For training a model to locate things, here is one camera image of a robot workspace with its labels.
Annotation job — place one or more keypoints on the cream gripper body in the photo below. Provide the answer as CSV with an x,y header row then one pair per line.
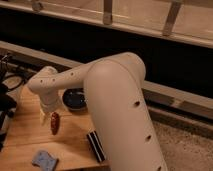
x,y
44,117

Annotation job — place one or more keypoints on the red chili pepper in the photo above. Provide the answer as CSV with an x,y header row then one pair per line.
x,y
55,123

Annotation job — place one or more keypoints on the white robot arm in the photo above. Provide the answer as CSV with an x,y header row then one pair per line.
x,y
113,91

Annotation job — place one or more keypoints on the dark blue bowl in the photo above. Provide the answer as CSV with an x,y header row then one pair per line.
x,y
74,99

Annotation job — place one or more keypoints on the blue sponge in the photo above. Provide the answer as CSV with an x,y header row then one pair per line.
x,y
44,161

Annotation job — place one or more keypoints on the black rectangular box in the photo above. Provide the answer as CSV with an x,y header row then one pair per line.
x,y
96,146

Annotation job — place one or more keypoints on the metal window rail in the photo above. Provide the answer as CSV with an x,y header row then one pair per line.
x,y
187,21

